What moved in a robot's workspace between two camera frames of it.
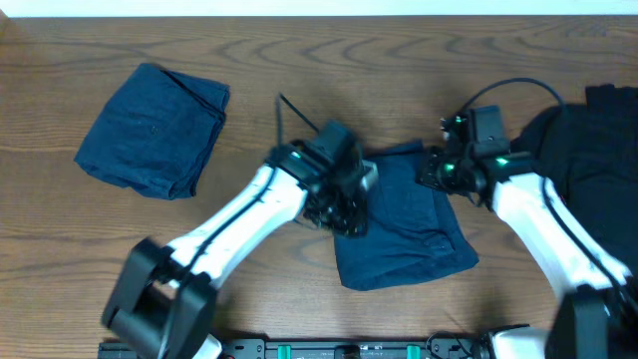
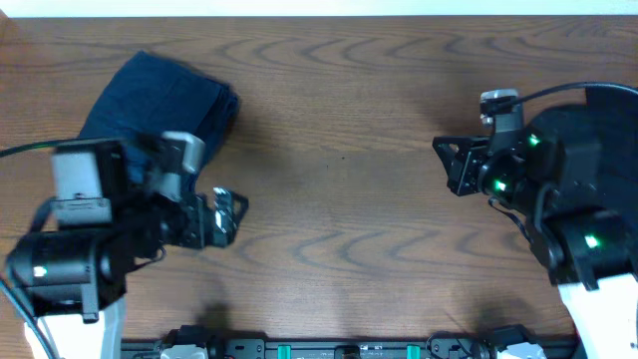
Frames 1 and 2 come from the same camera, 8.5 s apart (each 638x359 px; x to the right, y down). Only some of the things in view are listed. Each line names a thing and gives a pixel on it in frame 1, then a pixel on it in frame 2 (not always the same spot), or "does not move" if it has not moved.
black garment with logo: (590, 152) does not move
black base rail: (468, 346) does not move
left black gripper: (353, 226) to (195, 229)
